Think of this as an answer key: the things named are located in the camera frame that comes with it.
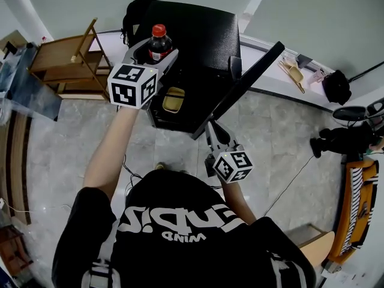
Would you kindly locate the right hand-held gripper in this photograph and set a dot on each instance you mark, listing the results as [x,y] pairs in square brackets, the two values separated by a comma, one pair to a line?
[232,166]

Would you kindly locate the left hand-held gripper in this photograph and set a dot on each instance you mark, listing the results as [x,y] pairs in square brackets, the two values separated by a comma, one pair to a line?
[132,84]

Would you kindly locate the dark drink bottle red cap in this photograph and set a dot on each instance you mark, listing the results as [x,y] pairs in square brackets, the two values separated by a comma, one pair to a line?
[159,45]

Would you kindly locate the black fridge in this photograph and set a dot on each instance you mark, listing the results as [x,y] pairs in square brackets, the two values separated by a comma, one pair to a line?
[204,37]

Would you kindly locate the person's left forearm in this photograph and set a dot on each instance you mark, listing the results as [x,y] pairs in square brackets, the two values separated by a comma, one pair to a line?
[112,148]

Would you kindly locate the person's right forearm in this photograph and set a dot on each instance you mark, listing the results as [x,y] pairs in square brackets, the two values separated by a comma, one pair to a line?
[237,201]

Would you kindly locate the black backpack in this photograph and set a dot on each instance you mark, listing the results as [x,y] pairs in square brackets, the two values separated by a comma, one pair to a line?
[133,19]

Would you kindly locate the yellow container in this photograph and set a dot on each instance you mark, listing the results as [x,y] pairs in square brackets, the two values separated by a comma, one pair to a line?
[173,100]

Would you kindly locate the person's shoe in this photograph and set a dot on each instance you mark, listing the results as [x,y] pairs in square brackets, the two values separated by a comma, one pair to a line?
[160,166]

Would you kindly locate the wooden shelf rack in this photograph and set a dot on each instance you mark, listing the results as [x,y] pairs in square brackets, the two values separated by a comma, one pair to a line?
[60,55]

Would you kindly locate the beige wooden scoop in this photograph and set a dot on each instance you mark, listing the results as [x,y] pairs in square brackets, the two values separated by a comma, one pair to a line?
[295,73]

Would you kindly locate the person's black printed t-shirt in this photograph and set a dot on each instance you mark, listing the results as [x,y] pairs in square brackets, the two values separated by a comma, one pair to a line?
[186,238]

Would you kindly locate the small white box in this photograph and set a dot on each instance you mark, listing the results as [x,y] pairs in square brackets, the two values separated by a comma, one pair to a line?
[317,77]

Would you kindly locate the black bag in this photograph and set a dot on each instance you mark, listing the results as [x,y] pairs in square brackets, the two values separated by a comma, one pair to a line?
[337,87]

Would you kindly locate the clear plastic sheet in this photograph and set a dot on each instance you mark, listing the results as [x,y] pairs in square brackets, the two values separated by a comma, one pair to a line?
[21,82]

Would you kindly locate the wooden stool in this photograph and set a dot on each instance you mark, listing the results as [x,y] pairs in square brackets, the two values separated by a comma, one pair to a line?
[318,247]

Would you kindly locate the orange striped fabric chair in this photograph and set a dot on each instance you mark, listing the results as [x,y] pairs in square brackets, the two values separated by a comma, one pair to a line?
[355,208]

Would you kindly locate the brown wooden board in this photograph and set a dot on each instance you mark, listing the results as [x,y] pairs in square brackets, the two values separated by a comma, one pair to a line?
[21,166]

